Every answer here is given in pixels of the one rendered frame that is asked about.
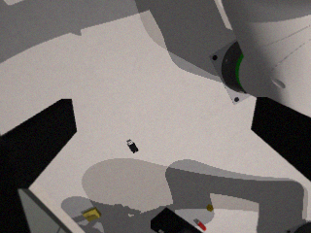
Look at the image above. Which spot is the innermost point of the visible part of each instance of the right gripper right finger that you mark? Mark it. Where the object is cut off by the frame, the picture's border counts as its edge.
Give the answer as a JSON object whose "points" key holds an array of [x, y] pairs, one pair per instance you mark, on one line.
{"points": [[286, 130]]}

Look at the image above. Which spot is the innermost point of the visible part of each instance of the black rack of three bins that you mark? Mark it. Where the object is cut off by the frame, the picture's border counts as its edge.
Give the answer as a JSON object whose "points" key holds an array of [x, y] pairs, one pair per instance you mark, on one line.
{"points": [[169, 222]]}

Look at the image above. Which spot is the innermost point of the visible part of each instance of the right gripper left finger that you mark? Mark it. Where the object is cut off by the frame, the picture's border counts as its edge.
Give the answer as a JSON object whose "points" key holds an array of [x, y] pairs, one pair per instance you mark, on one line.
{"points": [[25, 152]]}

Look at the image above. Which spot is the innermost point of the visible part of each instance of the black usb stick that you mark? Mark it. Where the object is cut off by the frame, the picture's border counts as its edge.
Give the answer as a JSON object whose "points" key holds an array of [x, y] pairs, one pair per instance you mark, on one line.
{"points": [[132, 146]]}

